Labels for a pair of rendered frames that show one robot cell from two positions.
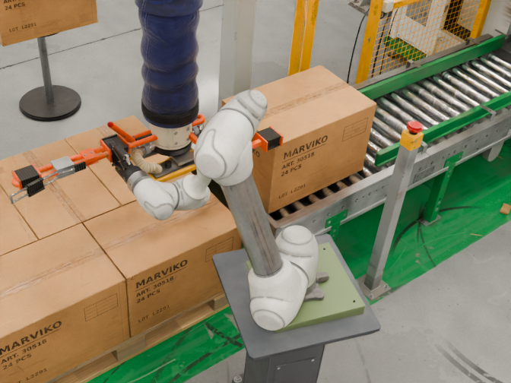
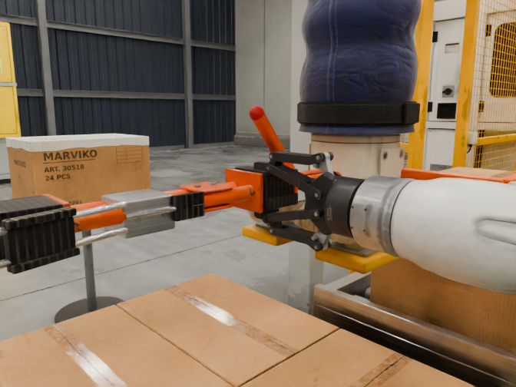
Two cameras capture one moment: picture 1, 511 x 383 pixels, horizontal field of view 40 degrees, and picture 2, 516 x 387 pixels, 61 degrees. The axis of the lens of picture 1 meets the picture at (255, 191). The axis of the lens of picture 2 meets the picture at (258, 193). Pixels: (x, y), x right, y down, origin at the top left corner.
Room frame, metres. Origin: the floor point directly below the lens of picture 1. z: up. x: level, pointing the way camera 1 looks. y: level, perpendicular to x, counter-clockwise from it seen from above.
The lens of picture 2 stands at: (1.42, 0.60, 1.16)
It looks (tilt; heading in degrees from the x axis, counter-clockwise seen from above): 11 degrees down; 357
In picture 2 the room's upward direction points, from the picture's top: straight up
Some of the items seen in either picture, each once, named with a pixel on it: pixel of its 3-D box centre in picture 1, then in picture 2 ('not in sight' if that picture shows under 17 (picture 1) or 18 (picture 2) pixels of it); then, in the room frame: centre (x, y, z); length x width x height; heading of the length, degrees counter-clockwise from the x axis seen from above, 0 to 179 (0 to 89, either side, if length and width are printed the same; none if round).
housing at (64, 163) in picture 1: (62, 167); (138, 212); (1.97, 0.72, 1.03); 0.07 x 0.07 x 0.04; 39
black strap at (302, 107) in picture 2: (170, 105); (356, 112); (2.26, 0.36, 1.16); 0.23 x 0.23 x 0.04
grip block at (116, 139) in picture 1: (115, 147); (261, 186); (2.11, 0.56, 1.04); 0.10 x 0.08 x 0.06; 39
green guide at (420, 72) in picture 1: (414, 71); not in sight; (3.66, -0.87, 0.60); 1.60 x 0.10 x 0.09; 131
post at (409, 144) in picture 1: (389, 216); not in sight; (2.46, -0.65, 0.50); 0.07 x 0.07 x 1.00; 41
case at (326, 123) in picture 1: (295, 136); (479, 244); (2.69, -0.17, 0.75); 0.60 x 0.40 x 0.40; 131
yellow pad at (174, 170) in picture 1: (182, 160); (393, 232); (2.19, 0.30, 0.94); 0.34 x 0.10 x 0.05; 129
